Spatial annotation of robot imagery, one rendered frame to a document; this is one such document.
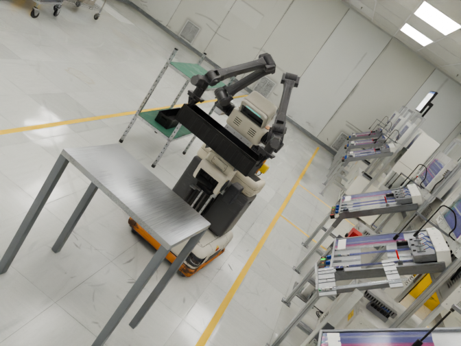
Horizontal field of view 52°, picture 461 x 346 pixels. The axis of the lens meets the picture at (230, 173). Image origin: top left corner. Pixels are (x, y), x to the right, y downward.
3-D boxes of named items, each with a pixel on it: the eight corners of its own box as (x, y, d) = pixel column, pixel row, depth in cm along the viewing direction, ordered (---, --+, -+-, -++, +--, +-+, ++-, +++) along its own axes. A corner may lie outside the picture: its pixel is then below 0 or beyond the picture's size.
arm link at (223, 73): (274, 70, 296) (267, 56, 299) (276, 64, 290) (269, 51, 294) (211, 88, 284) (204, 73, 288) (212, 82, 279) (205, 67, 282)
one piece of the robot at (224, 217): (175, 200, 398) (229, 120, 373) (223, 242, 386) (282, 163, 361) (154, 207, 367) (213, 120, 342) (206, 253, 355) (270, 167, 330)
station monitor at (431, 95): (418, 113, 723) (435, 91, 710) (414, 111, 778) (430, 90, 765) (424, 119, 722) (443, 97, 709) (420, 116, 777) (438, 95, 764)
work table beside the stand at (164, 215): (55, 247, 288) (118, 143, 264) (136, 326, 273) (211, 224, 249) (-5, 269, 247) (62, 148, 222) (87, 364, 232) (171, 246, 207)
